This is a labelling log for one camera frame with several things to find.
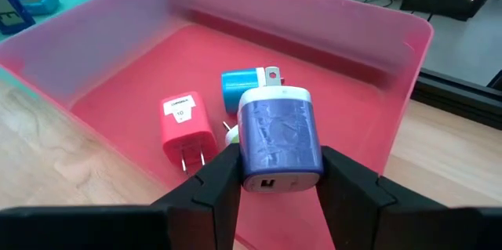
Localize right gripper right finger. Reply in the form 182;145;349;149
315;145;483;250

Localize light blue charging adapter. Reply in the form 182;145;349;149
220;65;286;116

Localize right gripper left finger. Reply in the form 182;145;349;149
151;142;243;250

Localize pink translucent plastic bin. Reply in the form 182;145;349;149
0;0;435;250

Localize purple white charging adapter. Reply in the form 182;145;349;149
236;85;325;194

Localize red charging adapter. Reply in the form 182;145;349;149
159;91;220;176

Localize green white charging adapter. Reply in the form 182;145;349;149
222;120;241;147

